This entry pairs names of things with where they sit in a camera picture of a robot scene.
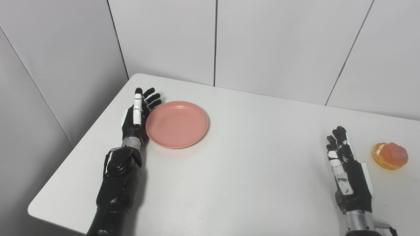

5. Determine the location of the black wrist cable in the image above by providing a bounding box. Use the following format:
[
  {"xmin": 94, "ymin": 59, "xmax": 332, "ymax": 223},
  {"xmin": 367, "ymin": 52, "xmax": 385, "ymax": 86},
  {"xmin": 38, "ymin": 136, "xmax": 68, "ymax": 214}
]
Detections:
[
  {"xmin": 103, "ymin": 147, "xmax": 122, "ymax": 181},
  {"xmin": 373, "ymin": 222, "xmax": 398, "ymax": 236}
]

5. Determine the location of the cream puff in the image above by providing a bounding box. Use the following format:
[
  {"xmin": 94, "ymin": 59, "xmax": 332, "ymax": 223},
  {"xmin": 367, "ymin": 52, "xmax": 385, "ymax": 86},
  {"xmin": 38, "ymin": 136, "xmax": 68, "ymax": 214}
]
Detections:
[{"xmin": 371, "ymin": 142, "xmax": 409, "ymax": 170}]

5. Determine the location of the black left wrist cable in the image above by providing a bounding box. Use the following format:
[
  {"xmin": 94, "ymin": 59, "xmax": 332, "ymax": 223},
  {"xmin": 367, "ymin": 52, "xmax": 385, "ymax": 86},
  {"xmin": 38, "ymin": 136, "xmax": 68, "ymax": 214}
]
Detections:
[{"xmin": 103, "ymin": 147, "xmax": 122, "ymax": 181}]

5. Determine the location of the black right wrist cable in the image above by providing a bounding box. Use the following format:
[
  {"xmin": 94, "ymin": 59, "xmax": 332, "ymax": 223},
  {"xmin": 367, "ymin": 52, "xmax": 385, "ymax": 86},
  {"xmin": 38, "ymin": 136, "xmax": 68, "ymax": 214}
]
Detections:
[{"xmin": 373, "ymin": 222, "xmax": 398, "ymax": 236}]

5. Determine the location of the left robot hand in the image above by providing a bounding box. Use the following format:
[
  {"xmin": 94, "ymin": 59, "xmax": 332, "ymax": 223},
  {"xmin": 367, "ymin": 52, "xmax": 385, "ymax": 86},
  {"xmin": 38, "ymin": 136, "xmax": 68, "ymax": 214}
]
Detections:
[{"xmin": 121, "ymin": 87, "xmax": 162, "ymax": 142}]

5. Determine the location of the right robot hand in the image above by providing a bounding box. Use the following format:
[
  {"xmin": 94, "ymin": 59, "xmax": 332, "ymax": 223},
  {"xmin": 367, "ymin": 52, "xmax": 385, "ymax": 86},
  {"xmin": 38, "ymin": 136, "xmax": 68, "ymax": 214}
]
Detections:
[{"xmin": 326, "ymin": 126, "xmax": 374, "ymax": 213}]

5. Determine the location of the pink plate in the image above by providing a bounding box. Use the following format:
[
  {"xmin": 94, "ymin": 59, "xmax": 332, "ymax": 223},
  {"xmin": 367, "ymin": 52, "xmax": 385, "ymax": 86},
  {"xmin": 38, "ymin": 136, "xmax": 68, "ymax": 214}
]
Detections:
[{"xmin": 145, "ymin": 101, "xmax": 209, "ymax": 149}]

